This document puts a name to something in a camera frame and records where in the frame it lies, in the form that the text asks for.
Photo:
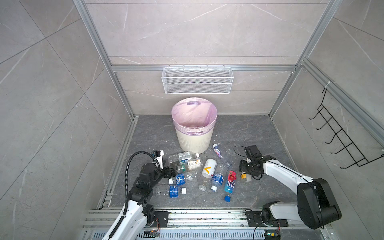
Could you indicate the clear bottle blue label upright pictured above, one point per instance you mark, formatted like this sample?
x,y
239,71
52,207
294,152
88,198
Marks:
x,y
218,177

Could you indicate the crushed bottle blue label lower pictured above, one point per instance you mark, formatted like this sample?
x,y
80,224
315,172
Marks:
x,y
169,191

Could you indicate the white bottle orange logo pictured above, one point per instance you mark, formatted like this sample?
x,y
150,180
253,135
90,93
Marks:
x,y
209,168

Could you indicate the cream ribbed waste bin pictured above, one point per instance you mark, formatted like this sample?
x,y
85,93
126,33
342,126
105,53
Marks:
x,y
195,144

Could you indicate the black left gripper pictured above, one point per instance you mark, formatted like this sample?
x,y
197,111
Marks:
x,y
169,174

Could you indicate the clear bottle white barcode label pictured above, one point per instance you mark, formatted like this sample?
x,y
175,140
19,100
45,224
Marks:
x,y
180,157

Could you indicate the blue Fiji water bottle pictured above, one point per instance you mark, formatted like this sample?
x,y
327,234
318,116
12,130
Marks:
x,y
230,183

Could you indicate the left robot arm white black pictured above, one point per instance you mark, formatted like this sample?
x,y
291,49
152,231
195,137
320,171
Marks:
x,y
137,213

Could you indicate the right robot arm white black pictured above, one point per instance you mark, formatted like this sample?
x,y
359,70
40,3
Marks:
x,y
316,205

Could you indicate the clear bottle purple label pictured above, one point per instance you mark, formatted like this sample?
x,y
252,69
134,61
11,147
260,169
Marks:
x,y
222,156

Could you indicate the pink bin liner bag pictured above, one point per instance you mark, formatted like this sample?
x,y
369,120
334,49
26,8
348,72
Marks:
x,y
194,116

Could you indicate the white wire mesh basket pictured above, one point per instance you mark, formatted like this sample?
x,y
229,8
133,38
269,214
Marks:
x,y
197,80

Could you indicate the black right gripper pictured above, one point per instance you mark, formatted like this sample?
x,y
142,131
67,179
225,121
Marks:
x,y
242,165

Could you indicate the black wire hook rack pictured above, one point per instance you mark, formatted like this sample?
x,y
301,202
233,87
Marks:
x,y
340,134

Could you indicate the small bottle yellow label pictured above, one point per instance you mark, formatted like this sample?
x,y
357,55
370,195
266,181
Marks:
x,y
245,178

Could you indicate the aluminium rail base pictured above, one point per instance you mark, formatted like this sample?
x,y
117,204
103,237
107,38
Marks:
x,y
227,224

